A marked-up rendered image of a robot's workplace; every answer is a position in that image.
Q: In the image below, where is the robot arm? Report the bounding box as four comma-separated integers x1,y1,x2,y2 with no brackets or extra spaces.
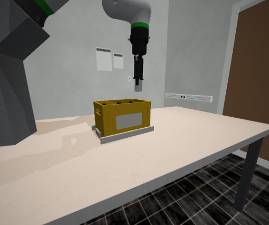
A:
13,0,151,44

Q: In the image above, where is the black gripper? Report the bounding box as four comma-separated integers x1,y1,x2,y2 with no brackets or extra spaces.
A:
132,41,147,92

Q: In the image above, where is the yellow divided crate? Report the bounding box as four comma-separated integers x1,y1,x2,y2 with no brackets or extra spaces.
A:
94,99,151,137

